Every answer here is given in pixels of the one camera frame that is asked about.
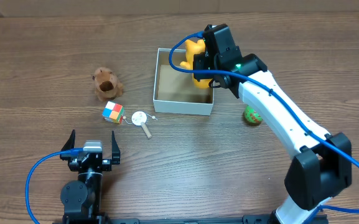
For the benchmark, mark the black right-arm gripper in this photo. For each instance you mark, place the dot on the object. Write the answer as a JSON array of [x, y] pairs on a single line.
[[200, 62]]

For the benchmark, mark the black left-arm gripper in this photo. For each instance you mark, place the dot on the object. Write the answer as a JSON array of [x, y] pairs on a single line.
[[91, 162]]

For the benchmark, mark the yellow rubber giraffe toy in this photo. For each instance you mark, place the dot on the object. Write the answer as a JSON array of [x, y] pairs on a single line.
[[193, 48]]

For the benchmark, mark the colourful two-by-two puzzle cube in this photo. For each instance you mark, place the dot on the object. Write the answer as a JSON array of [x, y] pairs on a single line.
[[113, 112]]

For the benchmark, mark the green patterned egg toy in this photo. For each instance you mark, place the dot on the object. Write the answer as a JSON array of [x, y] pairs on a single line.
[[251, 116]]

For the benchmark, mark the brown capybara plush toy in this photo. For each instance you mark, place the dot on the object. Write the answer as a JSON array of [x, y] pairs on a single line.
[[107, 84]]

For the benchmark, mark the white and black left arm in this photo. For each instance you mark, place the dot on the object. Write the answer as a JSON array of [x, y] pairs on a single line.
[[81, 198]]

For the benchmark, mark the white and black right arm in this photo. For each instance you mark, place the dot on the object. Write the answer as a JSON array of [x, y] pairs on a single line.
[[319, 170]]

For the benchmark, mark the white pellet drum toy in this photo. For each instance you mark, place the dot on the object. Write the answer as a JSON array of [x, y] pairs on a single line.
[[139, 118]]

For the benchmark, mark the white open cardboard box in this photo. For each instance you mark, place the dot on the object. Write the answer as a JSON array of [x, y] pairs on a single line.
[[174, 91]]

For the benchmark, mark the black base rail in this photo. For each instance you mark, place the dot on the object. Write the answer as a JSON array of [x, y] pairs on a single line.
[[245, 219]]

